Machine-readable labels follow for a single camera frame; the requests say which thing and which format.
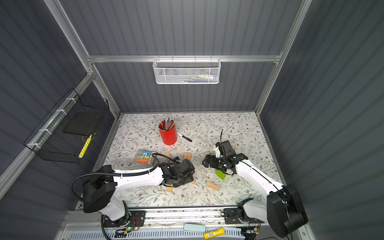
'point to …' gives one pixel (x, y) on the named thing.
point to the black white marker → (187, 138)
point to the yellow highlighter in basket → (87, 143)
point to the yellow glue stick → (214, 233)
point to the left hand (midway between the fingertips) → (192, 179)
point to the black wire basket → (63, 135)
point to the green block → (221, 175)
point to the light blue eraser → (194, 227)
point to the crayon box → (143, 158)
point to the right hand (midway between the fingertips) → (210, 164)
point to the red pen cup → (168, 131)
